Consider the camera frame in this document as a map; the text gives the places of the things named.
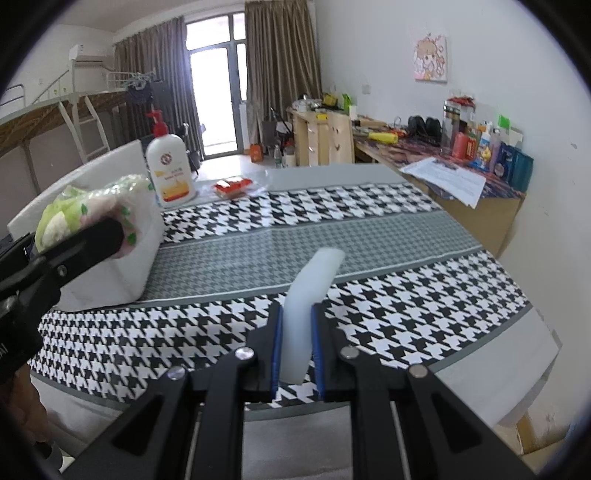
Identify green floral tissue pack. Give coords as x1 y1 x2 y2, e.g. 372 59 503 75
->
35 174 156 258

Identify white tissue stack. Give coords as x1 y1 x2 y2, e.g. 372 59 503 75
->
280 248 346 384

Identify person's left hand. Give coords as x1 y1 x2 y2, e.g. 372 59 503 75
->
1 364 51 444

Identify white styrofoam box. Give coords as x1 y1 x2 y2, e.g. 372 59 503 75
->
7 141 164 312

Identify white lotion pump bottle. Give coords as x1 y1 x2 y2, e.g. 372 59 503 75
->
145 110 195 208

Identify metal bunk bed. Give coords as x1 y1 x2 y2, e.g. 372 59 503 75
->
1 59 156 193

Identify houndstooth tablecloth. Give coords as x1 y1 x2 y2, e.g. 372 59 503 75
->
31 165 559 423

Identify red snack packet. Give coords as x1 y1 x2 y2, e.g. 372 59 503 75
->
212 176 253 199

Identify orange container on floor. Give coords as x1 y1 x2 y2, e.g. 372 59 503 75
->
249 144 264 163

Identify brown curtain left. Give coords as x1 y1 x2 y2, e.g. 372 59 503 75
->
114 17 204 161

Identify brown curtain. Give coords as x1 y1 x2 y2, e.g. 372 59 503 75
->
114 17 204 161
245 1 322 144

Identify white air conditioner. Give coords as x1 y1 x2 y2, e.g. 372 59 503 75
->
68 44 113 70

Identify glass balcony door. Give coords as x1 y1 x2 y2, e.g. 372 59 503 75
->
186 11 249 159

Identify wooden desk with drawers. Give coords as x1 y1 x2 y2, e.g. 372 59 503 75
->
290 109 339 167

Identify white paper sheets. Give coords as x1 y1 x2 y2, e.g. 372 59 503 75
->
401 157 486 209

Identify brown curtain right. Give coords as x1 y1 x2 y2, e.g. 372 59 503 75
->
245 1 322 144

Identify wooden smiley chair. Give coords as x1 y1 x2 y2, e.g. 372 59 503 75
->
328 112 355 164

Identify dark blue box on desk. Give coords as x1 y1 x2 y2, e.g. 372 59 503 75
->
493 143 534 193

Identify red bottle on desk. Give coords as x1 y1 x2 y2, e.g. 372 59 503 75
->
452 132 469 160

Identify yellow roll on desk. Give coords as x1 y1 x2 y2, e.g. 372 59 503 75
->
368 131 399 145

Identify black headphones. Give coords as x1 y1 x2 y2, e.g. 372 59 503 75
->
407 115 442 146

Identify pink cartoon wall picture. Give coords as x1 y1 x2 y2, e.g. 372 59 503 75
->
413 34 448 83

